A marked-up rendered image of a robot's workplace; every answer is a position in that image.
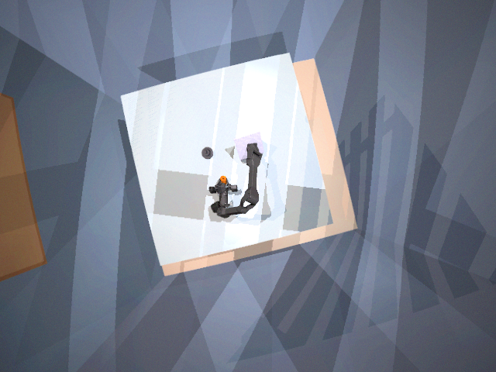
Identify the dark grey stepped pedestal with short shaft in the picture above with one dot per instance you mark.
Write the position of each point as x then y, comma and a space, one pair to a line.
207, 152

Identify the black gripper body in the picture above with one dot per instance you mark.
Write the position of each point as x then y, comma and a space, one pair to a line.
229, 188

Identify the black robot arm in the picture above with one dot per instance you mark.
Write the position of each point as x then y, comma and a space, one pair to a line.
251, 194

